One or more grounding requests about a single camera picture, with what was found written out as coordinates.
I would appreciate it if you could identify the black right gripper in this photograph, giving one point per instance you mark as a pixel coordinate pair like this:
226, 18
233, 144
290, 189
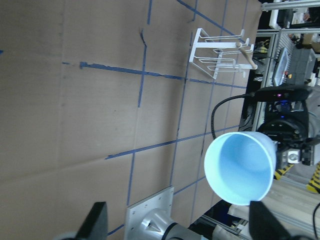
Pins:
292, 121

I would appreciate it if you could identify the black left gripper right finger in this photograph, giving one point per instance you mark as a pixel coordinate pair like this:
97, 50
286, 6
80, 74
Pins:
263, 225

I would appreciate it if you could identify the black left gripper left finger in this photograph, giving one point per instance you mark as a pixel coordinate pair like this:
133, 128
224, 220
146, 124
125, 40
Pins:
95, 225

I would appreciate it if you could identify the light blue plastic cup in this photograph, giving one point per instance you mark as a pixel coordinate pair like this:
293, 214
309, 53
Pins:
240, 166

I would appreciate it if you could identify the wooden rack dowel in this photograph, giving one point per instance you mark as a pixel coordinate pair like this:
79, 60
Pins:
241, 48

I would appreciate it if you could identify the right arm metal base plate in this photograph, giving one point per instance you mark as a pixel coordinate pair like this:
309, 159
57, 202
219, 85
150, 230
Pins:
149, 218

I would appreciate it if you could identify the white wire cup rack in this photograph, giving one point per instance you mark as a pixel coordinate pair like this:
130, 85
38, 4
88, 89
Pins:
219, 54

